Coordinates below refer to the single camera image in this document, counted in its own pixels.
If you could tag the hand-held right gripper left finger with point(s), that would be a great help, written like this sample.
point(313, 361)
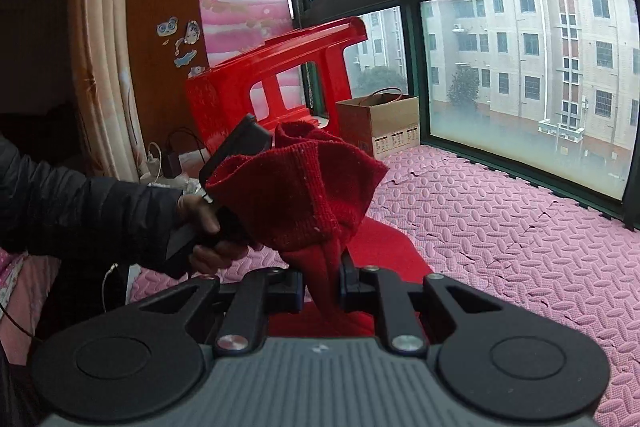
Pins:
point(289, 288)

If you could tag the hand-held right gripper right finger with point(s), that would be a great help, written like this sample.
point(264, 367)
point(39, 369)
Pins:
point(353, 287)

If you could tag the red knitted sweater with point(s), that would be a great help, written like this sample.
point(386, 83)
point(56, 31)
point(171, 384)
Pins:
point(305, 202)

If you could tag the person's left forearm black sleeve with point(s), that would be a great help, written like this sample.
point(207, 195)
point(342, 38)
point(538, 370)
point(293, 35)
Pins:
point(75, 202)

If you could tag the person's left hand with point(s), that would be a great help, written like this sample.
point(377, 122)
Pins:
point(200, 217)

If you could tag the black power adapter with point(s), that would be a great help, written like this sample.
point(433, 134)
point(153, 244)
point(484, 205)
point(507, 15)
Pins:
point(174, 162)

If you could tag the red plastic stool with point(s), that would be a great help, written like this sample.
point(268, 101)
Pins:
point(270, 77)

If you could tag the brown cardboard box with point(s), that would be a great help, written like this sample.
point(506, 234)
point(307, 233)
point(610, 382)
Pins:
point(382, 119)

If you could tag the cream floral curtain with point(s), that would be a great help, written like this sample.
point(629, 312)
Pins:
point(102, 82)

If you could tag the pink foam floor mat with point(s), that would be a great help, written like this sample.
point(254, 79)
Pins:
point(500, 247)

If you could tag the pink patterned blanket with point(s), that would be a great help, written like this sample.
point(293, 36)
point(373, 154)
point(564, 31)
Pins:
point(15, 307)

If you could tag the cartoon wall stickers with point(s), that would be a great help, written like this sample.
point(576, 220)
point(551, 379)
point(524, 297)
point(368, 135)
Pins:
point(180, 42)

